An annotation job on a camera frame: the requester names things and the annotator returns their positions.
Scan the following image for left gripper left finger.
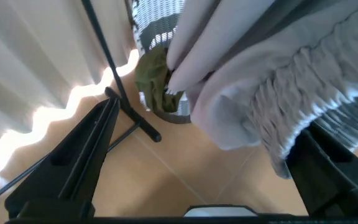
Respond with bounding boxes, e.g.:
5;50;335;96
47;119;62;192
4;98;121;218

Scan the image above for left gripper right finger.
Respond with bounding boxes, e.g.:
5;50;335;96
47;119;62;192
286;121;358;218

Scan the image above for pale grey shorts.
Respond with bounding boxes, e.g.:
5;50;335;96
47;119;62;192
166;0;358;180

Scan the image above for black clothes rack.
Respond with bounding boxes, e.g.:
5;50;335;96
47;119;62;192
0;0;162;211

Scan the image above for white laundry basket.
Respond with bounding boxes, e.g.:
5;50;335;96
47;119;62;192
131;0;192;124

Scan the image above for beige curtain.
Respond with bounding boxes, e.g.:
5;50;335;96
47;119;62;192
0;0;136;166

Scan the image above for green garment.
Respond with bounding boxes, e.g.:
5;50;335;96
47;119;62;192
134;46;186;114

